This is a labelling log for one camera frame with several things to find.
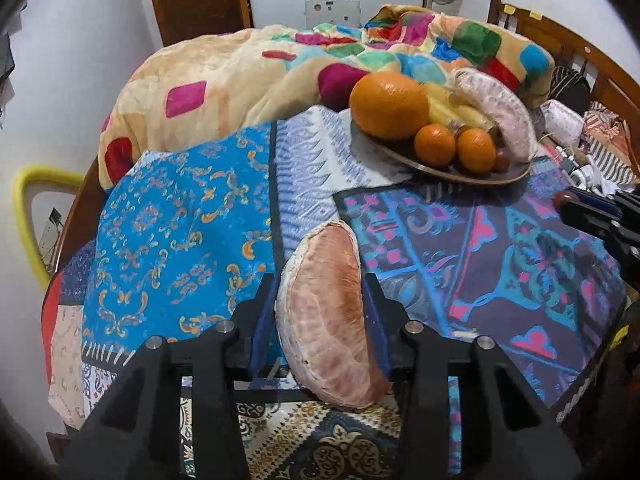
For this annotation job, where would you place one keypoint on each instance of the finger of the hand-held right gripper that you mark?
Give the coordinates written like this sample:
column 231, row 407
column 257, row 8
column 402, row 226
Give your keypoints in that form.
column 605, row 202
column 590, row 220

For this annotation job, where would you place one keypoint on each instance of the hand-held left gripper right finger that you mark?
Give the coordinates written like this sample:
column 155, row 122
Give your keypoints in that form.
column 377, row 327

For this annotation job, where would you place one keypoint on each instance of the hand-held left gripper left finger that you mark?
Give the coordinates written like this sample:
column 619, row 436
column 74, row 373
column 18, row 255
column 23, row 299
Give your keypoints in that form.
column 265, row 330

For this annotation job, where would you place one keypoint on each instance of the dark red grape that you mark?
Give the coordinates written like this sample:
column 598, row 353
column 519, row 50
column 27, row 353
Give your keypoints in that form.
column 501, row 161
column 565, row 197

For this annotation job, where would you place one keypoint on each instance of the peeled pomelo segment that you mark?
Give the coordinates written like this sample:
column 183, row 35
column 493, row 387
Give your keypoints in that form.
column 325, row 310
column 500, row 105

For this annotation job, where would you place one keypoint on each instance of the small tangerine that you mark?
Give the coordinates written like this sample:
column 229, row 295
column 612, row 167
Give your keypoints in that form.
column 475, row 151

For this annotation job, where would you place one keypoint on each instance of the yellow banana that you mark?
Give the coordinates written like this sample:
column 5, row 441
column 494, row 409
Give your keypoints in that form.
column 472, row 117
column 442, row 102

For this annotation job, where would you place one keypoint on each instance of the medium orange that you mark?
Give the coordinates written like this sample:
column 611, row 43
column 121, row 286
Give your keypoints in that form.
column 435, row 146

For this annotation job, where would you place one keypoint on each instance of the dark purple plate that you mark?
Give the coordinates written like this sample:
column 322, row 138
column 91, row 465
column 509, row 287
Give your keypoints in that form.
column 392, row 154

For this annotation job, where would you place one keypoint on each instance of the large orange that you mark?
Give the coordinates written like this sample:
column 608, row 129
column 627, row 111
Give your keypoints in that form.
column 387, row 105

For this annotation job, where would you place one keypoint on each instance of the white plastic bag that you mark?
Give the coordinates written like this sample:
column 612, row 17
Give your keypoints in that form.
column 597, row 170

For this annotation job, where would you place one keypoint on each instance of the striped cloth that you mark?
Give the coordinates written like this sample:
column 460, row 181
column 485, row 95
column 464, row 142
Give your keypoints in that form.
column 612, row 150

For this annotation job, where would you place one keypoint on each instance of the pink patterned pouch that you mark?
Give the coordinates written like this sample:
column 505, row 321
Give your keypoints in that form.
column 562, row 122

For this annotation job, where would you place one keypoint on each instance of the black bag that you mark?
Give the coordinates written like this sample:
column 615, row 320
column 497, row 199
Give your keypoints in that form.
column 570, row 90

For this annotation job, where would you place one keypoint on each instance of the patterned patchwork bedsheet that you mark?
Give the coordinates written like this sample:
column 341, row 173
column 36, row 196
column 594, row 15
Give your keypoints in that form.
column 190, row 220

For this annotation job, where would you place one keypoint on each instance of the wooden bed headboard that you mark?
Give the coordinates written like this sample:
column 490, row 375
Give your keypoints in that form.
column 565, row 40

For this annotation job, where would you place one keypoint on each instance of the colourful patch blanket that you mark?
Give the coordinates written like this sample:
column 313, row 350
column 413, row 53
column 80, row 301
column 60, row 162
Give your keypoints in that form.
column 225, row 80

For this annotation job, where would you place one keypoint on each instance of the white box appliance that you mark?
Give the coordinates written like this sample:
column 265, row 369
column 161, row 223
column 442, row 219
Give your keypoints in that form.
column 332, row 10

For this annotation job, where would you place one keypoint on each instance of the brown wooden door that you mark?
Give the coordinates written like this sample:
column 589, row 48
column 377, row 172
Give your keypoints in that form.
column 195, row 0

